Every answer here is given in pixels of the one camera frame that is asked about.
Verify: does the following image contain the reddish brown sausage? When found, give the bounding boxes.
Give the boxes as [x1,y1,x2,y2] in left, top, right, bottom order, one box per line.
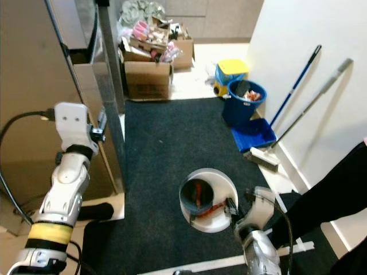
[193,182,204,208]
[198,202,230,219]

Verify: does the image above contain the white round bowl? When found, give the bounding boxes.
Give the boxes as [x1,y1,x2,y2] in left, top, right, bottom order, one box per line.
[178,167,239,233]

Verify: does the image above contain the steel fridge door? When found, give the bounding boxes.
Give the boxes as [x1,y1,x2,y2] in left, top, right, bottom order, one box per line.
[73,62,127,194]

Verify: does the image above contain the dark grey bowl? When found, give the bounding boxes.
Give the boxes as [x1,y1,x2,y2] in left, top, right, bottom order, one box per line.
[182,179,216,217]

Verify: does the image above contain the white fridge base board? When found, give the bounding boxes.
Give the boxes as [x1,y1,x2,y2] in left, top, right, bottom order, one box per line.
[80,192,127,222]

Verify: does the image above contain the stainless steel fridge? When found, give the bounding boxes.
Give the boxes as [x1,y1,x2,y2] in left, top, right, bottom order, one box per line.
[0,0,128,230]

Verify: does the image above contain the black floor mat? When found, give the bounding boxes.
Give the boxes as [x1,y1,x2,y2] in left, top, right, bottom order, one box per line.
[82,96,340,275]

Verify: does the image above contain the printed cardboard box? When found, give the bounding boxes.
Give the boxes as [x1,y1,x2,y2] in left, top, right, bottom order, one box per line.
[123,37,173,101]

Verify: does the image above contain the white floor tape strip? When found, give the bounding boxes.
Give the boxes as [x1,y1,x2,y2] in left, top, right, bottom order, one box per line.
[136,239,317,275]

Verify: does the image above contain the blue dustpan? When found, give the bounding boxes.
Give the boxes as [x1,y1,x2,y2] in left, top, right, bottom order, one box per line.
[230,118,278,153]

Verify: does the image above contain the black oblong stopper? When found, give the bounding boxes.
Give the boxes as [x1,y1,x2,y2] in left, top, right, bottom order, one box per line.
[79,201,116,222]

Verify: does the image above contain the person's leg black trousers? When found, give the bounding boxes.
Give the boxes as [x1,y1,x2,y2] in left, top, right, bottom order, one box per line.
[268,139,367,248]

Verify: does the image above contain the blue plastic bucket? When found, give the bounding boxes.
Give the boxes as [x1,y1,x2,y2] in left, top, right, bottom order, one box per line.
[221,78,268,128]

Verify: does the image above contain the pink packet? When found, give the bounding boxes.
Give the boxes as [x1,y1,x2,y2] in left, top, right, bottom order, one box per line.
[132,20,150,40]

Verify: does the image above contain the plain cardboard box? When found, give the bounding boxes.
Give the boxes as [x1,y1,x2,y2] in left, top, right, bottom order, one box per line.
[152,20,195,71]

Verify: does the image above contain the grey cloth heap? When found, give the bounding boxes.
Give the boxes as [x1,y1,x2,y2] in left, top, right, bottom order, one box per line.
[120,0,167,23]

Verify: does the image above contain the yellow blue storage box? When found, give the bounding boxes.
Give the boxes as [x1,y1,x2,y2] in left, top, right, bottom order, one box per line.
[214,58,249,96]

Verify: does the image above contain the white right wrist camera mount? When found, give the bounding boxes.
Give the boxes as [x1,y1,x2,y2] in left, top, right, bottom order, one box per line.
[239,185,278,231]

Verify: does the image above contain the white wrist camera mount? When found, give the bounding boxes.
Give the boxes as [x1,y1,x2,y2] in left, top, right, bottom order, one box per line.
[53,101,101,152]
[239,185,278,231]

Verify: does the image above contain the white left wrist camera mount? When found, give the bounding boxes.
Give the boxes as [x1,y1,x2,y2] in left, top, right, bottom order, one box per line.
[53,101,101,152]

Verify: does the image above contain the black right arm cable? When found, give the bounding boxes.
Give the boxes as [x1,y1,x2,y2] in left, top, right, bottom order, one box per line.
[270,198,294,270]

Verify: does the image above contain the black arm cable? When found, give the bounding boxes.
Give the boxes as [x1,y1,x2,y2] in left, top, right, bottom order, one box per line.
[270,198,294,270]
[0,110,58,225]

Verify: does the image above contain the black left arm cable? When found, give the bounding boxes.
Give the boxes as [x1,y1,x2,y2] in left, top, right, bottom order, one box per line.
[0,110,58,225]

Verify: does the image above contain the grey handled floor brush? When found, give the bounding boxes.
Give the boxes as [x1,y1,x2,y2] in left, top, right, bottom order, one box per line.
[243,58,354,172]

